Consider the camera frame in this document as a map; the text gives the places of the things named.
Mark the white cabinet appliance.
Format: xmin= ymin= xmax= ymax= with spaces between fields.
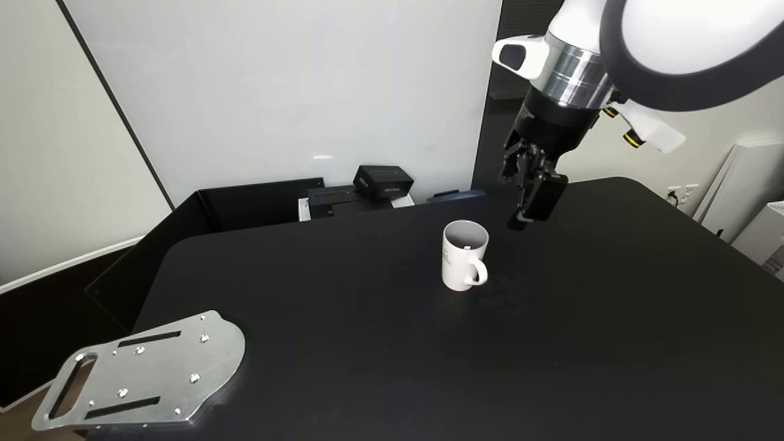
xmin=693 ymin=140 xmax=784 ymax=246

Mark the black flat case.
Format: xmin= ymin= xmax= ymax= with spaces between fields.
xmin=303 ymin=184 xmax=361 ymax=218

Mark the white ceramic mug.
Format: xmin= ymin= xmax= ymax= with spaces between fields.
xmin=439 ymin=218 xmax=492 ymax=294

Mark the black vertical pillar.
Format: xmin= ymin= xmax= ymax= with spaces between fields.
xmin=469 ymin=0 xmax=568 ymax=197

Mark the silver metal mounting plate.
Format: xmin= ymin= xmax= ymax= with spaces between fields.
xmin=29 ymin=308 xmax=246 ymax=433

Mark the large whiteboard panel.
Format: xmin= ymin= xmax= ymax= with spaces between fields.
xmin=55 ymin=0 xmax=503 ymax=207

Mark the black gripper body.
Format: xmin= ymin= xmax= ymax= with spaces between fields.
xmin=507 ymin=86 xmax=604 ymax=158

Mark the small black box device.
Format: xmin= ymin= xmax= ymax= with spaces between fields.
xmin=349 ymin=164 xmax=417 ymax=200

